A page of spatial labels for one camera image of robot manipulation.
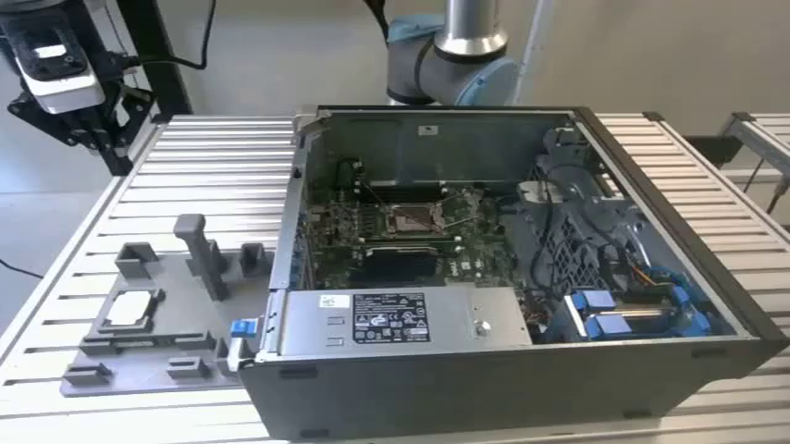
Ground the CPU socket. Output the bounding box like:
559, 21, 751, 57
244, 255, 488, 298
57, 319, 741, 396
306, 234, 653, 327
383, 202, 443, 236

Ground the blue case latch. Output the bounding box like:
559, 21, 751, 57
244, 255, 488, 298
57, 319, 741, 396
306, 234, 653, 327
228, 317, 258, 342

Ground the black camera cable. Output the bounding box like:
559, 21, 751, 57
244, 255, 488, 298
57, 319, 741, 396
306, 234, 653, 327
107, 0, 219, 71

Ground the grey plastic parts rack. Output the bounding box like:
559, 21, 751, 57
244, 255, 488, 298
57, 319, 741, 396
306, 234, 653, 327
59, 213, 278, 398

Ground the black floor cable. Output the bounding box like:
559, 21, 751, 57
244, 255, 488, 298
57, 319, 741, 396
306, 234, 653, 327
0, 257, 45, 279

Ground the black plastic fan grille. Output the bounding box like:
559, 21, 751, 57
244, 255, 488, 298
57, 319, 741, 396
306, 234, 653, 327
542, 220, 622, 300

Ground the silver power supply unit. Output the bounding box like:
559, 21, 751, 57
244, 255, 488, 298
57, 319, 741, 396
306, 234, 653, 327
278, 286, 535, 358

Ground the silver CPU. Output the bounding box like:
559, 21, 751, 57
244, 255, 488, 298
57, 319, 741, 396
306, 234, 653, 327
103, 290, 156, 327

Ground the black RAM slot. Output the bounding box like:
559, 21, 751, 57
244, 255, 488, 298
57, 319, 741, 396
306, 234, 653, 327
363, 234, 463, 243
363, 245, 463, 255
368, 187, 448, 196
368, 181, 448, 190

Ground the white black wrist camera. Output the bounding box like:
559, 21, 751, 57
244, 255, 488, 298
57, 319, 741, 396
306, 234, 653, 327
9, 26, 107, 116

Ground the black metal stand post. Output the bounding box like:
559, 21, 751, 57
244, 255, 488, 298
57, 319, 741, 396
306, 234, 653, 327
97, 0, 193, 177

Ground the green RAM stick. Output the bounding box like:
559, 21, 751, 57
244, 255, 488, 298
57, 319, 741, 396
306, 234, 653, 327
84, 339, 205, 350

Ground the green Dell motherboard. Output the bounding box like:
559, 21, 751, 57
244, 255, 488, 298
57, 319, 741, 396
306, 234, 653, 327
299, 182, 538, 300

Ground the grey metal drive cage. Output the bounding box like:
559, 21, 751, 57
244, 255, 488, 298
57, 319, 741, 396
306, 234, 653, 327
314, 114, 548, 187

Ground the blue disk carrier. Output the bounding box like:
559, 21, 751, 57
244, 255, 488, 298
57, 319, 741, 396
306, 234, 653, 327
584, 313, 638, 342
566, 290, 619, 316

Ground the black open PC case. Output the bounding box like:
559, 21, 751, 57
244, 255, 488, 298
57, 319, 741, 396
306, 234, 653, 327
237, 105, 790, 440

